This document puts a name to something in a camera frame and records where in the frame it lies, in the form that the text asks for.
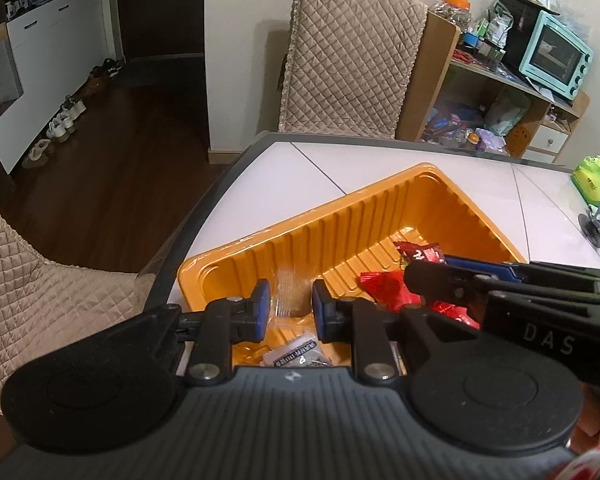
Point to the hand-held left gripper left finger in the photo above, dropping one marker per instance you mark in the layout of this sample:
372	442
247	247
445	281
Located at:
260	307

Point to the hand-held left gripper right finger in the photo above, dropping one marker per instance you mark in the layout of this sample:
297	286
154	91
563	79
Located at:
322	310

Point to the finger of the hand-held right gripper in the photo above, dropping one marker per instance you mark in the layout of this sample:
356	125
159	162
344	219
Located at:
445	285
485	267

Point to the clear snack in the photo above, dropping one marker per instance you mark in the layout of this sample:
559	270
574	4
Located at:
290	290

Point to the red snack packet white print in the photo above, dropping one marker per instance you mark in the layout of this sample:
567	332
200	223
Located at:
420	252

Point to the orange plastic tray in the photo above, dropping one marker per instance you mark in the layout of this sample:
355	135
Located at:
380	200

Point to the small white drawer box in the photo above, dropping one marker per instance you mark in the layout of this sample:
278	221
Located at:
547	142

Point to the bright green bag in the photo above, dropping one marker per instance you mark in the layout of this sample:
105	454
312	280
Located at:
595	180

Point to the red and white item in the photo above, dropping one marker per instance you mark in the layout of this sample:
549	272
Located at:
587	465

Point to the chair with quilted beige cover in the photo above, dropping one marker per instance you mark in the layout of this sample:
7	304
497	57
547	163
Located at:
55	310

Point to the wooden shelf unit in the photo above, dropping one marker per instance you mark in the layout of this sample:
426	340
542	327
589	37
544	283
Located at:
430	70

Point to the teal toaster oven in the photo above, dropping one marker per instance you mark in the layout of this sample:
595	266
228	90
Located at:
555	55

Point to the black appliance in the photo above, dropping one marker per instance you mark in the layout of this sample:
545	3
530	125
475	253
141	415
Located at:
517	35

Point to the quilted beige chair back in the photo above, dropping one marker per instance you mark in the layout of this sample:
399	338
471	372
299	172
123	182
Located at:
350	60

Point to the clear jar with orange lid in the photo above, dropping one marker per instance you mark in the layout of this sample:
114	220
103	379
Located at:
450	10

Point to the row of shoes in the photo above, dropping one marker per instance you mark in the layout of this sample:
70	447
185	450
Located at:
60	125

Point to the dark wooden door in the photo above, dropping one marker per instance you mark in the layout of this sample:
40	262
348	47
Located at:
160	5

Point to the white cabinet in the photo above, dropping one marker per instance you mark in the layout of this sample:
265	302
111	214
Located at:
55	60

